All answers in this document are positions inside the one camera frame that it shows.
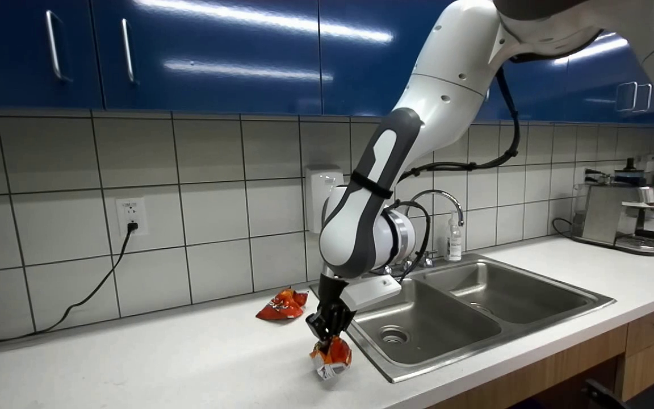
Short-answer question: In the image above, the orange snack bag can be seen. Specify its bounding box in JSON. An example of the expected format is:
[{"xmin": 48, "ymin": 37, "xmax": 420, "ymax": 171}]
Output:
[{"xmin": 310, "ymin": 333, "xmax": 356, "ymax": 386}]

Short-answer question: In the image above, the silver coffee machine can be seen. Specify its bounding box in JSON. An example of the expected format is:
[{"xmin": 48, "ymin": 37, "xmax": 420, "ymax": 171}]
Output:
[{"xmin": 572, "ymin": 154, "xmax": 654, "ymax": 257}]

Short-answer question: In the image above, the chrome gooseneck faucet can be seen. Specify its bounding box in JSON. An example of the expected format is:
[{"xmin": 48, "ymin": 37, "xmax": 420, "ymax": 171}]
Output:
[{"xmin": 403, "ymin": 186, "xmax": 468, "ymax": 268}]

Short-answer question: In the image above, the silver cabinet handle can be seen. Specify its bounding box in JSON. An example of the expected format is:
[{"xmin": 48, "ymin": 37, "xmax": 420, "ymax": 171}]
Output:
[
  {"xmin": 116, "ymin": 17, "xmax": 137, "ymax": 88},
  {"xmin": 615, "ymin": 79, "xmax": 654, "ymax": 114},
  {"xmin": 41, "ymin": 10, "xmax": 68, "ymax": 84}
]

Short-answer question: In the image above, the red snack bag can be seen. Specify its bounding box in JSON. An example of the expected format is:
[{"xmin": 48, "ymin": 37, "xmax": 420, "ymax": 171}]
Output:
[{"xmin": 254, "ymin": 286, "xmax": 312, "ymax": 326}]

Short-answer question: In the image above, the white wall power outlet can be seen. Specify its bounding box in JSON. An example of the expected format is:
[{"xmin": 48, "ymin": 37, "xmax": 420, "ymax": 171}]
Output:
[{"xmin": 116, "ymin": 195, "xmax": 151, "ymax": 238}]

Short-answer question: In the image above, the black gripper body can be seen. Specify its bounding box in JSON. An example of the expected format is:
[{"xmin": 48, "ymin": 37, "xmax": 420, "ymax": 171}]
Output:
[{"xmin": 312, "ymin": 272, "xmax": 355, "ymax": 329}]

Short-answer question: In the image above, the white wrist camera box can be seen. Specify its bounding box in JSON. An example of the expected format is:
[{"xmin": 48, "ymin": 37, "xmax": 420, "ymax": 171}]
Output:
[{"xmin": 338, "ymin": 272, "xmax": 408, "ymax": 313}]

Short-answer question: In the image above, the small white bottle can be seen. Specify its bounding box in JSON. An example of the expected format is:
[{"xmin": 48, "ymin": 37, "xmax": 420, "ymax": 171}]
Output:
[{"xmin": 446, "ymin": 219, "xmax": 465, "ymax": 264}]

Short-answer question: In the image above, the stainless steel double sink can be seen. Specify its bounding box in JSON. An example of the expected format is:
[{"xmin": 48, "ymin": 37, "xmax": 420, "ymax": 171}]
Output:
[{"xmin": 310, "ymin": 253, "xmax": 618, "ymax": 386}]

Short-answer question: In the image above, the white wall soap dispenser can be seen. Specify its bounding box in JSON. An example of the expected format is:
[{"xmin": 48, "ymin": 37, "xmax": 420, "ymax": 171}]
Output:
[{"xmin": 303, "ymin": 166, "xmax": 350, "ymax": 238}]

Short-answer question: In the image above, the black power cord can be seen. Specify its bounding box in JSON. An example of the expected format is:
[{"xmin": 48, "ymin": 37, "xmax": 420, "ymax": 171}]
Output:
[{"xmin": 0, "ymin": 220, "xmax": 141, "ymax": 351}]

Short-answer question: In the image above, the black coffee machine cord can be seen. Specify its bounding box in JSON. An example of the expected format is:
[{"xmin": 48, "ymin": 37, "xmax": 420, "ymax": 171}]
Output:
[{"xmin": 549, "ymin": 214, "xmax": 585, "ymax": 240}]

